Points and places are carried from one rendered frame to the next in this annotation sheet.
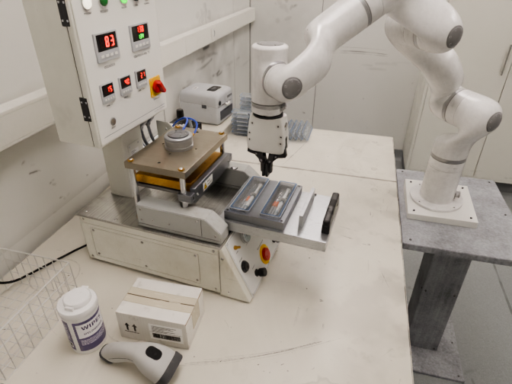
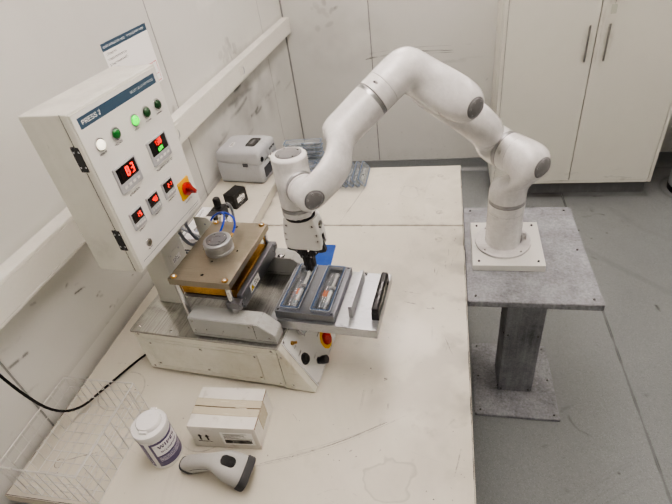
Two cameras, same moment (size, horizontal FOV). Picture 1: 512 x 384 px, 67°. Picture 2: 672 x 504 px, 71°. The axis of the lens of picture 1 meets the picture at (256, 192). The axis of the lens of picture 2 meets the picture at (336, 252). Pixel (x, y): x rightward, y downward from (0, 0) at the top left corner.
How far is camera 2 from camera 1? 32 cm
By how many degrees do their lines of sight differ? 6
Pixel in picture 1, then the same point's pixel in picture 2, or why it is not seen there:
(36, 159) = (78, 277)
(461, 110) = (508, 158)
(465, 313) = (562, 345)
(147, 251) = (207, 356)
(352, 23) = (366, 118)
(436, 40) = (456, 114)
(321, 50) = (338, 157)
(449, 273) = (529, 315)
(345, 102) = (412, 112)
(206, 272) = (268, 370)
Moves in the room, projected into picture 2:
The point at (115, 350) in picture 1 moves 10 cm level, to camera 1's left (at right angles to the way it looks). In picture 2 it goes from (192, 463) to (152, 469)
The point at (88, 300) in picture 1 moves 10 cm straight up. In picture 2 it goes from (158, 422) to (143, 397)
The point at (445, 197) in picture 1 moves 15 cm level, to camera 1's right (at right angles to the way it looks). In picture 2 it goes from (510, 243) to (553, 236)
